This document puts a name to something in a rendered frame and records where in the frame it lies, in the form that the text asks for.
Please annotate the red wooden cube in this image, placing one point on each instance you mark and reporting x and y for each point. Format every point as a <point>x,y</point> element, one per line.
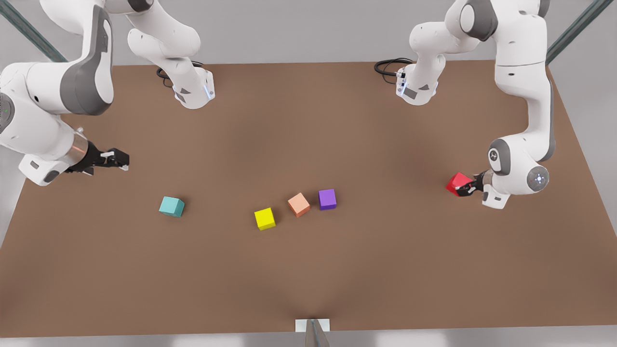
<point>457,182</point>

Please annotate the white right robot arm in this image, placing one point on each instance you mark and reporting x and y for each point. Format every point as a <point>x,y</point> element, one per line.
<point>43,96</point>

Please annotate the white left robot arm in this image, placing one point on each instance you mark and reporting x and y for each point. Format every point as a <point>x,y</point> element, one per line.
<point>523,72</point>

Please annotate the teal wooden cube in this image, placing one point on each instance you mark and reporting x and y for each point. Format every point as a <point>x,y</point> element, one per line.
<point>171,206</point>

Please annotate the purple wooden cube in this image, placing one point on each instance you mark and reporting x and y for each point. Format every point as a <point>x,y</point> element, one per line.
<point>327,199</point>

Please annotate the yellow wooden cube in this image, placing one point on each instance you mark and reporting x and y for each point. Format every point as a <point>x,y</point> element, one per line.
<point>264,218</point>

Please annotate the orange wooden cube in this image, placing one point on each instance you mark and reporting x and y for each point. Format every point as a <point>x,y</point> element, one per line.
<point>299,204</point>

